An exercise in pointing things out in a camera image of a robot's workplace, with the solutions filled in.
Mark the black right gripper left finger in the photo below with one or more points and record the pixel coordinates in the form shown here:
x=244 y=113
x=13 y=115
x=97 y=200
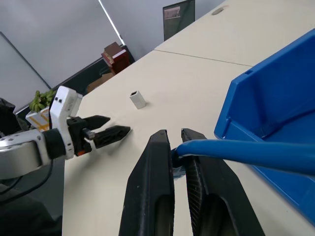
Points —
x=147 y=177

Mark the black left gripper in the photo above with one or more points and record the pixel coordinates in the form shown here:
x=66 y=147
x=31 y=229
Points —
x=75 y=132

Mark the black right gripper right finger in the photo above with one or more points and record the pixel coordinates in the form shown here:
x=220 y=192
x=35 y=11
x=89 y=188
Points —
x=214 y=186

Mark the white coupler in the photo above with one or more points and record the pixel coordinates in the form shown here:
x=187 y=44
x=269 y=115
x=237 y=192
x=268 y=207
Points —
x=137 y=99

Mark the blue plastic bin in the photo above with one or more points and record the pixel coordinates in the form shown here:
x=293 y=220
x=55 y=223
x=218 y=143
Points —
x=270 y=98

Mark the cardboard box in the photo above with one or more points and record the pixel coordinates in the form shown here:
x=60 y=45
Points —
x=98 y=82

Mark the dark desk partition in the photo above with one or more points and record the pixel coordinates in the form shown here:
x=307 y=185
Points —
x=81 y=76

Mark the white orange plant pot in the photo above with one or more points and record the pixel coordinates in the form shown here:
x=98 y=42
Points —
x=39 y=120

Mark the red box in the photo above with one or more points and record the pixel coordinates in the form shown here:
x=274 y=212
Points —
x=120 y=62

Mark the green succulent plant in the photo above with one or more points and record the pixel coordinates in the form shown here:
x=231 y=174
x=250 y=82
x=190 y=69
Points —
x=40 y=99

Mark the brown book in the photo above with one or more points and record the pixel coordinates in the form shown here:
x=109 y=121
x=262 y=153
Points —
x=113 y=49

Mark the black crumpled cloth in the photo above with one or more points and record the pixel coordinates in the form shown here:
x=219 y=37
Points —
x=7 y=115

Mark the black computer monitor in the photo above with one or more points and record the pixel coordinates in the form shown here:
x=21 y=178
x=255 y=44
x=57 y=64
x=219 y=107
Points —
x=178 y=19

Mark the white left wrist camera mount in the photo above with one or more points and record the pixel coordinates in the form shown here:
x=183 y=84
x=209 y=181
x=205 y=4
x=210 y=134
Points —
x=61 y=108

